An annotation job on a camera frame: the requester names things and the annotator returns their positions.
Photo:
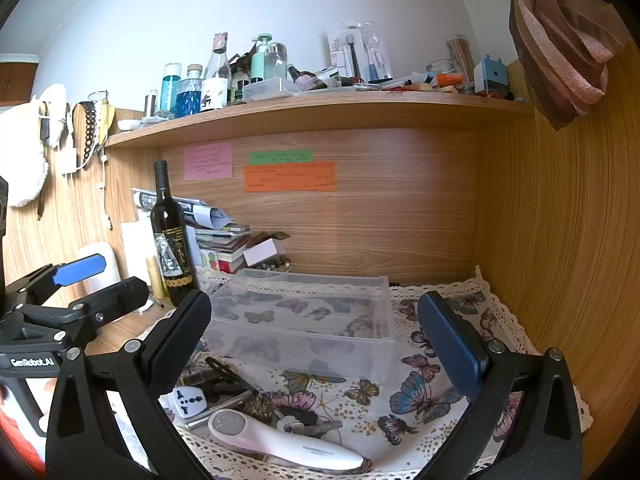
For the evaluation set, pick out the yellow tube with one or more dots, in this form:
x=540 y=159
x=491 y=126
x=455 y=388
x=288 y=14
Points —
x=155 y=276

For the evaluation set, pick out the orange capped tube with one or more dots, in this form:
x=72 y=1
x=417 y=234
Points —
x=448 y=80

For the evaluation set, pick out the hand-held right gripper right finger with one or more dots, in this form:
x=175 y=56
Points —
x=450 y=345

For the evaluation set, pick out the white fluffy plush item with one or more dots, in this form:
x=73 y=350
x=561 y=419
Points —
x=30 y=150

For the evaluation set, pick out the toothbrush blister package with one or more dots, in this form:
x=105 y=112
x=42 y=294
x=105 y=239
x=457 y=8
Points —
x=357 y=52

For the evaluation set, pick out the blue white pencil sharpener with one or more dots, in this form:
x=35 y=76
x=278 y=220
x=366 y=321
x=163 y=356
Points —
x=492 y=77

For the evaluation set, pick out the wooden shelf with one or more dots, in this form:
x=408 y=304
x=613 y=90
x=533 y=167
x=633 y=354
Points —
x=325 y=115

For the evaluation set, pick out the rolled magazines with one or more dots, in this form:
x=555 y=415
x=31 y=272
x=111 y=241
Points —
x=200 y=212

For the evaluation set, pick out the green pump bottle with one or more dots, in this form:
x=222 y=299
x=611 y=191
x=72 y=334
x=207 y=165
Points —
x=260 y=62

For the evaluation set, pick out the clear lidded plastic case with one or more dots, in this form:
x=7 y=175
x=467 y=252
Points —
x=272 y=89

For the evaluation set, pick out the orange paper note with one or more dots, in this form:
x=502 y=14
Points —
x=290 y=177

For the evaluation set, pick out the white paper card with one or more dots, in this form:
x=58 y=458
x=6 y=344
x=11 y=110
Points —
x=136 y=245

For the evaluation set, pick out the clear round bottle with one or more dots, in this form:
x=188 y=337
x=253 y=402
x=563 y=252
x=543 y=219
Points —
x=277 y=60

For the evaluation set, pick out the blue patterned glass bottle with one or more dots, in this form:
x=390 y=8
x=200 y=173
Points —
x=191 y=95

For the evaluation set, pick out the dark wine bottle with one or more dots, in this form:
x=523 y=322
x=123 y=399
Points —
x=172 y=255

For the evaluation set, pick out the clear plastic storage box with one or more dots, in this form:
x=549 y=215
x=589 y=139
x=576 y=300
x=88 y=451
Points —
x=300 y=330

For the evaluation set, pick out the empty glass jar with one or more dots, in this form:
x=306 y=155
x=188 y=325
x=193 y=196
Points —
x=442 y=70

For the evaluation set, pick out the tall clear jar with sticks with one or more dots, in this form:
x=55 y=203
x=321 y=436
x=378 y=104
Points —
x=461 y=55

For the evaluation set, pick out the green paper note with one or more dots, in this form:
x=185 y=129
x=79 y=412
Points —
x=280 y=157

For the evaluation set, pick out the clear glass bottle pink top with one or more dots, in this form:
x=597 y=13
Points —
x=218 y=62

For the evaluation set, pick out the black hair clip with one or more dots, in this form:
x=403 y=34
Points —
x=225 y=375

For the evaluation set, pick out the white cylindrical appliance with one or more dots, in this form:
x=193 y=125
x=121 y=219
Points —
x=102 y=265

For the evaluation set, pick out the small silver bottle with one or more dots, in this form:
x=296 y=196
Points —
x=151 y=102

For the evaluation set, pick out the white pink handheld device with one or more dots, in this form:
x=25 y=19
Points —
x=280 y=447

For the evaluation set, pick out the butterfly printed lace cloth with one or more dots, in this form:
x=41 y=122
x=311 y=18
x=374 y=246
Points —
x=360 y=405

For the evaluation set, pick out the pink sticky note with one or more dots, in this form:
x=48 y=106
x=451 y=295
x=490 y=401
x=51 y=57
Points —
x=208 y=161

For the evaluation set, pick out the round bristle hair brush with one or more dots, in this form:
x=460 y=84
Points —
x=260 y=405

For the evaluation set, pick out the small white box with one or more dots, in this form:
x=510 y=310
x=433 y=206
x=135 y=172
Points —
x=261 y=252

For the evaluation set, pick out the white travel plug adapter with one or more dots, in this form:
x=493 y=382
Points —
x=189 y=402

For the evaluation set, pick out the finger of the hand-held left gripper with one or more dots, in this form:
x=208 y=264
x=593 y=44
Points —
x=80 y=269
x=117 y=297

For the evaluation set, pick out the brown curtain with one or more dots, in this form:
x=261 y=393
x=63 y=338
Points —
x=560 y=35

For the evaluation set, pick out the stack of books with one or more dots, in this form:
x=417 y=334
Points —
x=225 y=250

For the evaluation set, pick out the teal liquid bottle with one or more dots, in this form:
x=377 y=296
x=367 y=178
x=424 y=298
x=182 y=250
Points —
x=171 y=87

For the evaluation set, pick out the silver nail clipper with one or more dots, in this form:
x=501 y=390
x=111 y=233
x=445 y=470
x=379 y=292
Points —
x=312 y=427

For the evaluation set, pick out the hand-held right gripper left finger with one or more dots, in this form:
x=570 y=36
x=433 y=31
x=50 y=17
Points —
x=175 y=345

